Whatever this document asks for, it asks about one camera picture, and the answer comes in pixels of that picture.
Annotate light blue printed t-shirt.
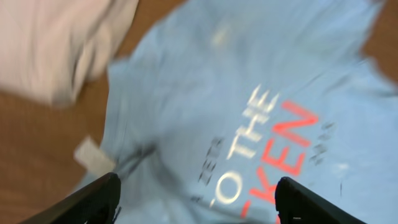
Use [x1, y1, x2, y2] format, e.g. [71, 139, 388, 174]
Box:
[73, 0, 398, 224]

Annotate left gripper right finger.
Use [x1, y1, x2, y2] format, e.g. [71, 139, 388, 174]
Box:
[275, 177, 365, 224]

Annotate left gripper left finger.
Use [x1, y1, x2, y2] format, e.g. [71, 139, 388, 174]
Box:
[21, 172, 121, 224]

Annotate folded beige trousers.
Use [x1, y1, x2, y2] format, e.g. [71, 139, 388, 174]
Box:
[1, 0, 139, 105]

